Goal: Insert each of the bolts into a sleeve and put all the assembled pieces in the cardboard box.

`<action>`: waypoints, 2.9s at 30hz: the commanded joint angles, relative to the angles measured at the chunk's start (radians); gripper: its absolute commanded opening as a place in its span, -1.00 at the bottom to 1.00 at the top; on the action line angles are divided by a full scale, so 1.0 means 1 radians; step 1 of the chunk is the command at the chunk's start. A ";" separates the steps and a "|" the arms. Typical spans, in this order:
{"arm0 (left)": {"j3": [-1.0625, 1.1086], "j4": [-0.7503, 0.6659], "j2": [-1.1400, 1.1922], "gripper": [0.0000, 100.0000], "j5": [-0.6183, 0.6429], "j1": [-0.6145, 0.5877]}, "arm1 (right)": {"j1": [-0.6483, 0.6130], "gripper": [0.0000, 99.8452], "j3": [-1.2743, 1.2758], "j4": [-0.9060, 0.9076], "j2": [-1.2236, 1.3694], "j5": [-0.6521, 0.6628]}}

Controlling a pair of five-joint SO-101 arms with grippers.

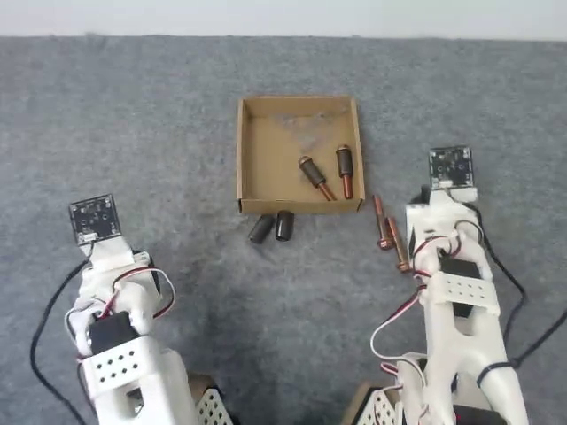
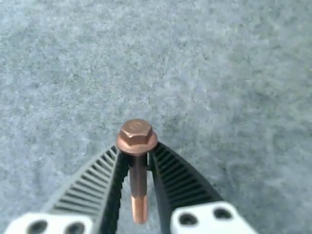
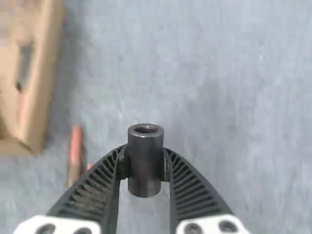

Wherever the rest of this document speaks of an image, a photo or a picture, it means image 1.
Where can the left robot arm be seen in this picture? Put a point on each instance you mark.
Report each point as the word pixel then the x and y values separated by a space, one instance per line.
pixel 133 367

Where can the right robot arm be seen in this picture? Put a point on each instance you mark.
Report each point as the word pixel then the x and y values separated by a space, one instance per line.
pixel 460 319

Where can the black sleeve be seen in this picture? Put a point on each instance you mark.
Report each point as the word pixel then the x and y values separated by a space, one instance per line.
pixel 260 229
pixel 284 226

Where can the copper bolt in black sleeve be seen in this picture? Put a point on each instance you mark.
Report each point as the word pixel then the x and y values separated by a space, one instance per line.
pixel 344 166
pixel 313 172

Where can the cardboard box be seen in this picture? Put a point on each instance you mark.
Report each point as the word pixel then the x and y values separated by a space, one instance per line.
pixel 266 155

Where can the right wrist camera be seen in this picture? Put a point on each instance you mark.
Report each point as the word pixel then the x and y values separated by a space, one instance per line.
pixel 450 167

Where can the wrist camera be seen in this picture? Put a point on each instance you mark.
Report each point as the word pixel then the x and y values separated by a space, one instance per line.
pixel 94 218
pixel 450 167

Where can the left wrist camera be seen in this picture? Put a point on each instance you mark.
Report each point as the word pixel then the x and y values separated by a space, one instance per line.
pixel 94 218

